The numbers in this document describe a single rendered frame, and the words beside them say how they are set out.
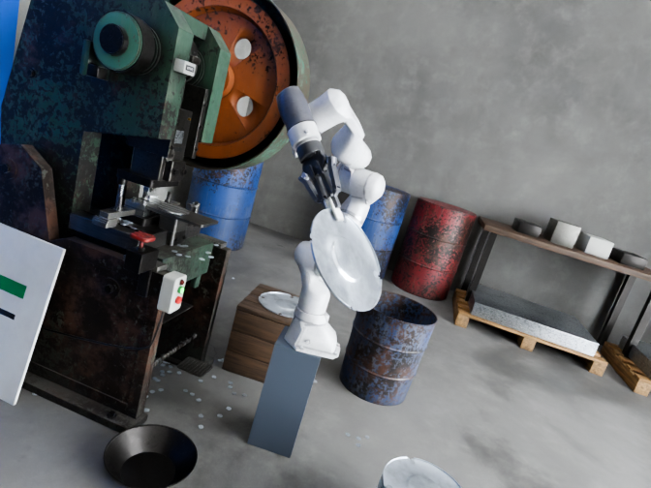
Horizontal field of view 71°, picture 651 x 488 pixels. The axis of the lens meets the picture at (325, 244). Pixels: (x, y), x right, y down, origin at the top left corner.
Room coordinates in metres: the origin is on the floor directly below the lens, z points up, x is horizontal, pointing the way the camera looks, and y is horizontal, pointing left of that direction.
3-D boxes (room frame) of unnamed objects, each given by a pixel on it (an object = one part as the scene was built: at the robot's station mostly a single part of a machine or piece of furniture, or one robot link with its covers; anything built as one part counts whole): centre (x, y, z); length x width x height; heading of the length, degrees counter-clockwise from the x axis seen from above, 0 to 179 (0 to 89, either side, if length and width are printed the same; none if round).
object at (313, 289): (1.67, 0.02, 0.71); 0.18 x 0.11 x 0.25; 63
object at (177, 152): (1.80, 0.71, 1.04); 0.17 x 0.15 x 0.30; 79
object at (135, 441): (1.30, 0.36, 0.04); 0.30 x 0.30 x 0.07
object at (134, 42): (1.80, 0.75, 1.33); 0.67 x 0.18 x 0.18; 169
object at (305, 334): (1.65, -0.06, 0.52); 0.22 x 0.19 x 0.14; 86
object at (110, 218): (1.64, 0.78, 0.76); 0.17 x 0.06 x 0.10; 169
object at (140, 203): (1.80, 0.75, 0.76); 0.15 x 0.09 x 0.05; 169
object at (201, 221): (1.77, 0.58, 0.72); 0.25 x 0.14 x 0.14; 79
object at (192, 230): (1.80, 0.75, 0.68); 0.45 x 0.30 x 0.06; 169
